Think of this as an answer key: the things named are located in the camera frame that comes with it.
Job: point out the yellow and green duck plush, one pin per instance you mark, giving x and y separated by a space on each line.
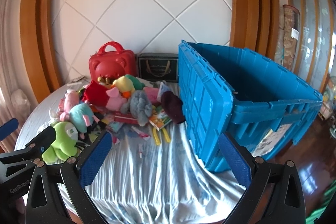
123 85

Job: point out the wooden glass partition screen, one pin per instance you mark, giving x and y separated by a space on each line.
309 29

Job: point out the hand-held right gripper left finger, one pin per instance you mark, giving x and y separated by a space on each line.
94 158

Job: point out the yellow plastic tongs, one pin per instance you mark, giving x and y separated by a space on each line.
157 136

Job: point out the red bear-face plastic case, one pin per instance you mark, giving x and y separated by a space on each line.
113 64

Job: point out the pale sheer curtain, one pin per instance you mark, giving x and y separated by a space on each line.
13 43

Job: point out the black gift bag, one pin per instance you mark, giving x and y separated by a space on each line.
157 69

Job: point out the green frog plush toy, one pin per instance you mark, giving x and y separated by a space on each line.
63 140

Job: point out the red-shirted bear plush toy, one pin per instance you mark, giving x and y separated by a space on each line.
95 94

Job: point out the red flat box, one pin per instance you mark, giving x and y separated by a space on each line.
124 117

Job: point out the green floor mat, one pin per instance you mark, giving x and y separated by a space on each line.
325 200

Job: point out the small pink piglet plush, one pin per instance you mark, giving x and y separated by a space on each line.
114 99

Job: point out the dark maroon plush mitten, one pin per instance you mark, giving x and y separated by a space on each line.
172 107

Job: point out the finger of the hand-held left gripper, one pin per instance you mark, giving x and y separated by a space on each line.
9 128
44 138

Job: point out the colourful picture book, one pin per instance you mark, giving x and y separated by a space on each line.
160 120

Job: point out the teal plush toy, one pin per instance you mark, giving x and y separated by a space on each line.
78 113

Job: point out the grey elephant plush toy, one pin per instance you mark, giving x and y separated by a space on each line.
139 106

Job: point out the blue plastic storage crate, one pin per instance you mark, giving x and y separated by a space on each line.
204 108

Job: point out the wooden wall frame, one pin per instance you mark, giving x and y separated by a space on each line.
34 29

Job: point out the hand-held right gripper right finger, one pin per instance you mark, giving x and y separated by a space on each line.
233 158

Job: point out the pink pig plush toy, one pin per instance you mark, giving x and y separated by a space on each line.
69 100

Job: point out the white plastic bag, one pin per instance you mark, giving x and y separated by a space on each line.
18 98

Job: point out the rolled patterned carpet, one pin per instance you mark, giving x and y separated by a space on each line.
287 35

